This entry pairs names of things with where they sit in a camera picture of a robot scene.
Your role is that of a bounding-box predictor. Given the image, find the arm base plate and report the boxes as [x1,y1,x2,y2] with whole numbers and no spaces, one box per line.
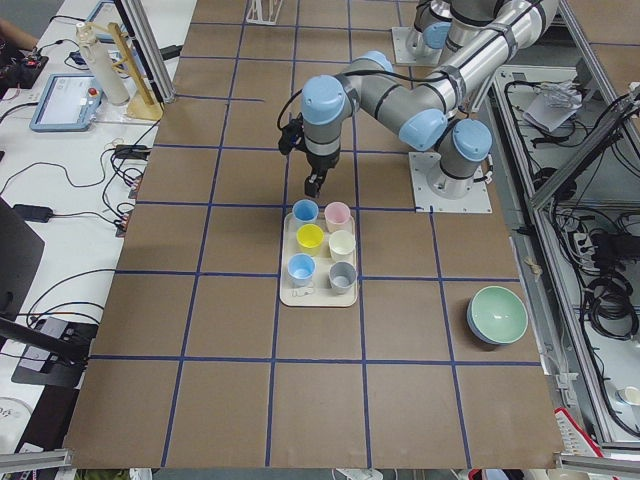
[391,27,442,67]
[409,152,492,214]

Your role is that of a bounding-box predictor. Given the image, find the yellow plastic cup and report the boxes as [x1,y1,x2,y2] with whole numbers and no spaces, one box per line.
[296,224,324,256]

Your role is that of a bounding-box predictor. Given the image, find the wooden mug tree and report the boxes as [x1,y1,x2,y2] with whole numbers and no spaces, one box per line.
[85,22,163,121]

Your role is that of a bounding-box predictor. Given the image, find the pink plastic cup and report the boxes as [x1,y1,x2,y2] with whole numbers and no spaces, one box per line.
[324,201,351,233]

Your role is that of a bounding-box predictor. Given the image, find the teach pendant tablet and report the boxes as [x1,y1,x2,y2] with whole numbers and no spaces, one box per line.
[29,74,103,132]

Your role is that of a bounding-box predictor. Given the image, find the blue cup tray middle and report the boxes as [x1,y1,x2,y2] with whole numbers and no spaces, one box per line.
[292,199,319,227]

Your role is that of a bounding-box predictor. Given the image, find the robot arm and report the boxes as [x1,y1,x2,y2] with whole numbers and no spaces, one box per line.
[406,0,502,55]
[298,1,559,197]

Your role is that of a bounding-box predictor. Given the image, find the stacked green blue bowls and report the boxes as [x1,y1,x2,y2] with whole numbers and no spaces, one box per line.
[466,285,528,345]

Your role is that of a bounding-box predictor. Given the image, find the pale green plastic cup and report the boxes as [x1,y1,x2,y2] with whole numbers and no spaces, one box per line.
[329,230,356,262]

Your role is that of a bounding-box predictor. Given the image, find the blue cup far corner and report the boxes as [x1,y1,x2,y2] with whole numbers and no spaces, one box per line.
[287,253,316,287]

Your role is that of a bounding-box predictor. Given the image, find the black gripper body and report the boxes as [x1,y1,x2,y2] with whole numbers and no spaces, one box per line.
[306,152,340,180]

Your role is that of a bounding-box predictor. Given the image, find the white grey plastic cup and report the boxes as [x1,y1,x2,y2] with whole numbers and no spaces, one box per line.
[329,261,357,295]

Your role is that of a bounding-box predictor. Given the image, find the black power adapter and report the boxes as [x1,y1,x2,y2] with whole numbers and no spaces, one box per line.
[12,204,54,223]

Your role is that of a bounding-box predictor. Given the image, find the white wire cup rack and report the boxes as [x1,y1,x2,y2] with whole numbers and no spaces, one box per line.
[246,0,284,26]

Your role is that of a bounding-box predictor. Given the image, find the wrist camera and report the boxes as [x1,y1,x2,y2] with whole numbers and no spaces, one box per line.
[278,114,306,156]

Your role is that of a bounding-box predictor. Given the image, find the cream plastic tray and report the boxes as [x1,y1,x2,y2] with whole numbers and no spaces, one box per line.
[279,213,358,307]

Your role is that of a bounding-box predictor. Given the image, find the aluminium frame post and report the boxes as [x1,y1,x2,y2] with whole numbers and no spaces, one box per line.
[114,0,176,104]

